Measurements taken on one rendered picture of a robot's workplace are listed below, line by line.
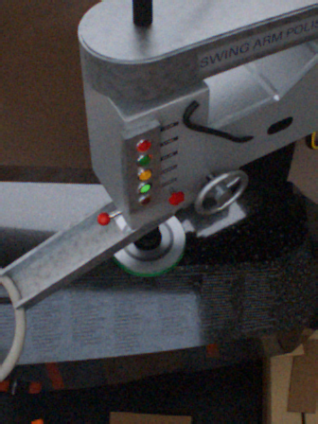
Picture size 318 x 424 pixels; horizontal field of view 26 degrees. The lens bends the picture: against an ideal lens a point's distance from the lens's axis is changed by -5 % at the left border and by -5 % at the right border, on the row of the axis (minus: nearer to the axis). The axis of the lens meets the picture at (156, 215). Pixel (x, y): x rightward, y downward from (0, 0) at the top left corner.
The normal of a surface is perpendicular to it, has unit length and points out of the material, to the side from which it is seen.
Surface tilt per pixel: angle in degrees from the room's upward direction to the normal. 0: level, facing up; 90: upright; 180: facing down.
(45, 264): 15
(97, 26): 0
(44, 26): 0
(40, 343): 45
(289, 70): 40
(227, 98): 4
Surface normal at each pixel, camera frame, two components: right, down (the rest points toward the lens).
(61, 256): -0.23, -0.40
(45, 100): 0.00, -0.53
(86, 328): 0.04, 0.22
